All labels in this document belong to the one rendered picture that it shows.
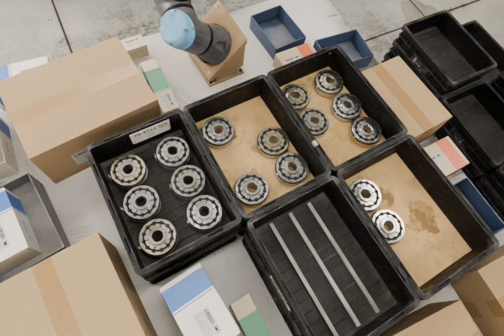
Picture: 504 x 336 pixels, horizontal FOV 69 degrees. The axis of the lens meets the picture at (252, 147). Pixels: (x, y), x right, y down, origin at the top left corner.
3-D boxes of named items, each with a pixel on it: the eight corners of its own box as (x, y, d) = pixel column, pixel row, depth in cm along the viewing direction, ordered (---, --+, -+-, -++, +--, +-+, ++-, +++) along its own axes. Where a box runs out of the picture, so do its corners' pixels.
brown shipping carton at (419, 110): (339, 100, 147) (352, 76, 133) (381, 80, 153) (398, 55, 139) (386, 161, 137) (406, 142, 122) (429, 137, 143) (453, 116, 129)
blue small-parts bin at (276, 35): (249, 28, 160) (250, 15, 153) (277, 16, 164) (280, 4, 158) (273, 61, 153) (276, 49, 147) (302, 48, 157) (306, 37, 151)
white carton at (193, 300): (163, 292, 102) (158, 289, 94) (200, 267, 106) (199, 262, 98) (200, 361, 95) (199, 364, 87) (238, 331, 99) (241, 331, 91)
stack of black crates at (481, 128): (408, 131, 210) (441, 98, 180) (447, 113, 218) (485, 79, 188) (454, 192, 196) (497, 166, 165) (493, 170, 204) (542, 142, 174)
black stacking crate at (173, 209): (95, 164, 114) (84, 148, 104) (183, 127, 123) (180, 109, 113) (145, 283, 101) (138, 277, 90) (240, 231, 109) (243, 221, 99)
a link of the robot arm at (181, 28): (191, 61, 131) (163, 52, 120) (179, 31, 135) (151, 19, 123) (215, 42, 126) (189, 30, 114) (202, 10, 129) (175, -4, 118)
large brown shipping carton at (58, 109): (55, 184, 122) (28, 159, 104) (23, 116, 131) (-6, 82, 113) (165, 130, 134) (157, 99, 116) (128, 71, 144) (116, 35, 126)
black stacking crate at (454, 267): (324, 187, 118) (334, 174, 108) (394, 149, 127) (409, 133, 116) (402, 304, 104) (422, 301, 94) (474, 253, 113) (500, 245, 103)
